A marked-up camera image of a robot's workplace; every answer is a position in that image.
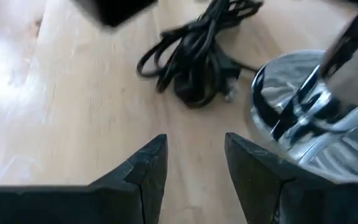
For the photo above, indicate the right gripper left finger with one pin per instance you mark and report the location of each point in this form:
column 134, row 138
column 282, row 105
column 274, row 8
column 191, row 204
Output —
column 73, row 205

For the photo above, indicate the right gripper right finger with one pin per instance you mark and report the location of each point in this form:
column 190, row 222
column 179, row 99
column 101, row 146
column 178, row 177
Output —
column 291, row 202

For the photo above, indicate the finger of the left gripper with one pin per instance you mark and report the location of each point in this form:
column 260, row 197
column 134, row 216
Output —
column 113, row 11

